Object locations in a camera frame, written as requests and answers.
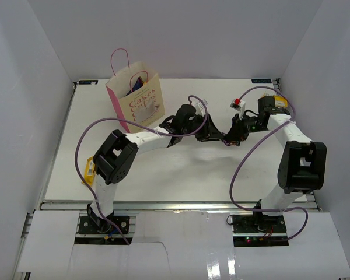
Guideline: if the yellow snack packet far corner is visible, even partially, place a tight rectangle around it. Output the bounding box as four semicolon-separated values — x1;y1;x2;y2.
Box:
262;92;289;109

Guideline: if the wrist white camera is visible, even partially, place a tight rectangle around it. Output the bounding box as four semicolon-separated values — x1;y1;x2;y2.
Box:
190;99;208;116
230;98;246;118

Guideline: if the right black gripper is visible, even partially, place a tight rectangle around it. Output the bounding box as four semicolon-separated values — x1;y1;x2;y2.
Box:
225;113;267;142

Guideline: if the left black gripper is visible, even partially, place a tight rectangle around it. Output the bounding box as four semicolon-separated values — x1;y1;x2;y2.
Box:
181;114;224;143

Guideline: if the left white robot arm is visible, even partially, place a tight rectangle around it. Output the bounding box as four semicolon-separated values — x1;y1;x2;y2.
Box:
87;103;225;233

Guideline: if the aluminium table front rail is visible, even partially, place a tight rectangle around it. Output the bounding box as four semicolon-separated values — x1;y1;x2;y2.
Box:
40;201;320;211

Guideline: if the yellow snack packet left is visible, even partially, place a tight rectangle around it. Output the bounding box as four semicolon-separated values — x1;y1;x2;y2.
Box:
82;157;95;187

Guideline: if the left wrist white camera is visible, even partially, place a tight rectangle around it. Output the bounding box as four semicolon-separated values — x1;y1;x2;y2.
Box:
190;99;208;116

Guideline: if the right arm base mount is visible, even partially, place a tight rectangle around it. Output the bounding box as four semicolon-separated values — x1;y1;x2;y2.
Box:
226;213;288;247

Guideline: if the dark snack bar edge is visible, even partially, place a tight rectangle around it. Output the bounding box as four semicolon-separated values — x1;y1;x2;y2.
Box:
223;140;240;146

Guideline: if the paper bag with pink handles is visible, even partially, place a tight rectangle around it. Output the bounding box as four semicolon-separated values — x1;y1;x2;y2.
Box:
106;61;165;133

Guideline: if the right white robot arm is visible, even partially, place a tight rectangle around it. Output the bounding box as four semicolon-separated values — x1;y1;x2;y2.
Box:
225;96;327;233

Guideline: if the purple Krokant snack bag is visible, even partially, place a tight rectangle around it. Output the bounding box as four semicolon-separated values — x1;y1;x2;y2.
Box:
128;76;144;94

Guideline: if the left blue table label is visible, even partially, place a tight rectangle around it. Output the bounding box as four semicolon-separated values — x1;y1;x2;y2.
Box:
78;79;99;85

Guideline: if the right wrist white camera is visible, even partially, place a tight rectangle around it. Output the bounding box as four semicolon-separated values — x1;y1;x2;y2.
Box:
230;98;246;118

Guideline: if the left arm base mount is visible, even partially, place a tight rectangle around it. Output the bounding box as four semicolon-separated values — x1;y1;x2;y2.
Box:
75;215;132;245

